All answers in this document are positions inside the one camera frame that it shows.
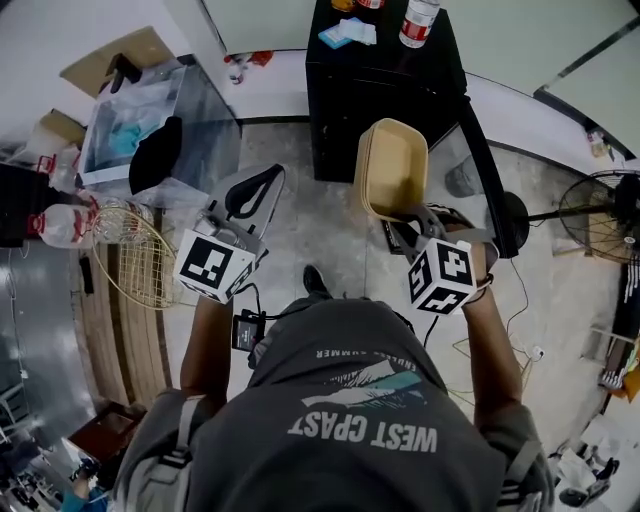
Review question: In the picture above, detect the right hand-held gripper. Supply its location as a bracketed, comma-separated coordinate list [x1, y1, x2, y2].
[387, 202, 499, 317]

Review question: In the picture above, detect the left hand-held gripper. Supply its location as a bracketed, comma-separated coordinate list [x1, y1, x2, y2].
[173, 163, 287, 305]

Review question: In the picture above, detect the tan takeaway food container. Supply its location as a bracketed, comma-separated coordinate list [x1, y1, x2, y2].
[353, 118, 430, 222]

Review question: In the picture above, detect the black cabinet with glass door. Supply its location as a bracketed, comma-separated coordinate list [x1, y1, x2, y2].
[305, 0, 531, 260]

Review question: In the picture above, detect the person's left forearm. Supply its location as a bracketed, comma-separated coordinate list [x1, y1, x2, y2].
[178, 294, 237, 404]

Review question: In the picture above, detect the person's right forearm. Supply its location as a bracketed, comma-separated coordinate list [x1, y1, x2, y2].
[458, 239, 525, 432]

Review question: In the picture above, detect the black mesh waste bin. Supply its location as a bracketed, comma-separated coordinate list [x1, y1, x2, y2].
[444, 154, 484, 199]

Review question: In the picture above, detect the clear plastic storage bin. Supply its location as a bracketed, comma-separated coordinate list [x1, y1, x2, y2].
[79, 63, 237, 206]

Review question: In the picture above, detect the black cap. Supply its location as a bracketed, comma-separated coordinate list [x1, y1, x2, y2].
[128, 115, 184, 197]

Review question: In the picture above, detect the person's left black shoe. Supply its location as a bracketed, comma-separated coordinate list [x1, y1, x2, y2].
[302, 264, 332, 301]

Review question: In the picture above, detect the clear plastic water bottle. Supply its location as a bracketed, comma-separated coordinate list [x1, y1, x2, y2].
[94, 197, 155, 241]

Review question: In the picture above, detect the teal cloth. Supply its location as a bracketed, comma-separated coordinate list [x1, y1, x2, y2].
[106, 123, 147, 155]

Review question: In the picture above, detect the black battery pack device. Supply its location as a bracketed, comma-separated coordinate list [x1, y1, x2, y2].
[232, 308, 267, 355]

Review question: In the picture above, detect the blue tissue packet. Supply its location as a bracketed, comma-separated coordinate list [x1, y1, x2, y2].
[318, 17, 354, 50]

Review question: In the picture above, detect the black remote control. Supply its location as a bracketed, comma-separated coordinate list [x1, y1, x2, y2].
[78, 256, 96, 296]

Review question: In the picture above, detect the gray printed t-shirt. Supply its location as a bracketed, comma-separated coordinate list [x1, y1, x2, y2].
[112, 297, 556, 512]

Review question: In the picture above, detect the wooden slatted platform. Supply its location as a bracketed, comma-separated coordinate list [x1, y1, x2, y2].
[74, 234, 174, 407]

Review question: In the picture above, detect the cardboard box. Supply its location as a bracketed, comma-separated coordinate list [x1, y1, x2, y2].
[59, 26, 175, 100]

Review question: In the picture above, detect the red label plastic bottle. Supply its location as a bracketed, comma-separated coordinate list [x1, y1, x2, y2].
[398, 0, 442, 50]

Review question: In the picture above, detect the black floor fan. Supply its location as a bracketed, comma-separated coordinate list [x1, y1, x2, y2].
[502, 169, 640, 264]

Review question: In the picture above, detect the stack of striped cloths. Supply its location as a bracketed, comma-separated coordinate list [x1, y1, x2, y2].
[597, 259, 640, 399]

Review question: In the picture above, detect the brown wooden stool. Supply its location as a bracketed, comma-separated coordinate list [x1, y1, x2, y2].
[67, 401, 147, 469]

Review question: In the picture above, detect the gold wire basket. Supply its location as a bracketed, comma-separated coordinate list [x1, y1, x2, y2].
[92, 207, 197, 310]

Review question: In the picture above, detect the large water jug red handle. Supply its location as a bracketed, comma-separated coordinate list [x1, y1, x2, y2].
[37, 147, 84, 194]
[28, 203, 99, 246]

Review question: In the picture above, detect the gray left backpack strap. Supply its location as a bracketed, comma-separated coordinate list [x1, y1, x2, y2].
[158, 397, 207, 471]

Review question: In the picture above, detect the gray backpack strap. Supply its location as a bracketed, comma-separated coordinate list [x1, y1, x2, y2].
[499, 439, 544, 501]
[158, 397, 207, 471]

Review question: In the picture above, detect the gray right backpack strap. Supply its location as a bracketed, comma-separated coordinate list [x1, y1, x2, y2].
[499, 439, 544, 501]

